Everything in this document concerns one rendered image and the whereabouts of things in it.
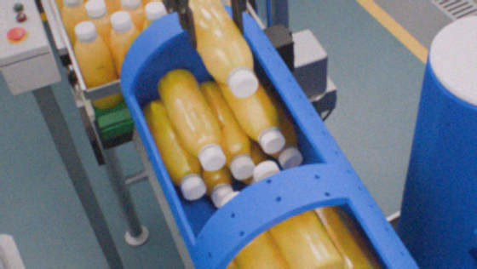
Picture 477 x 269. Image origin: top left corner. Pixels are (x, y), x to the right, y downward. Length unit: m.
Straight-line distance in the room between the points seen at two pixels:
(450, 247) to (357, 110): 1.13
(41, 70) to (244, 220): 0.67
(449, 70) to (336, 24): 1.74
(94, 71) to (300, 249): 0.70
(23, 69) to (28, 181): 1.27
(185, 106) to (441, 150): 0.57
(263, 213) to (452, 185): 0.69
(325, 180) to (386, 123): 1.74
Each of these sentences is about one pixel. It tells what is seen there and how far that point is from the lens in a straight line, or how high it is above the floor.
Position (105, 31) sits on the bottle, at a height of 1.05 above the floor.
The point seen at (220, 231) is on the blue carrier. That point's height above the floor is 1.19.
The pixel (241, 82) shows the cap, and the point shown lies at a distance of 0.97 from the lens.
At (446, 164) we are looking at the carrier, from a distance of 1.48.
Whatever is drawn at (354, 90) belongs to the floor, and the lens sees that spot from 2.79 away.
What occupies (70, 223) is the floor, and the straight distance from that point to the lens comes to 2.51.
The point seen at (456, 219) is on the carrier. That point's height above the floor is 0.67.
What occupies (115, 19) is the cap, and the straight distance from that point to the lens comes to 1.43.
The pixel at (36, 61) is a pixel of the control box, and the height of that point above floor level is 1.07.
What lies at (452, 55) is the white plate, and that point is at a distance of 1.42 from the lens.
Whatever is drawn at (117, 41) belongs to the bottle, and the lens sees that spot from 1.44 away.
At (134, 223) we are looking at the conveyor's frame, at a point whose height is 0.11.
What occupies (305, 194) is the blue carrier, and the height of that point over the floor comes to 1.23.
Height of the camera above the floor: 1.97
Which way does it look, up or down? 50 degrees down
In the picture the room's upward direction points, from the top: 2 degrees counter-clockwise
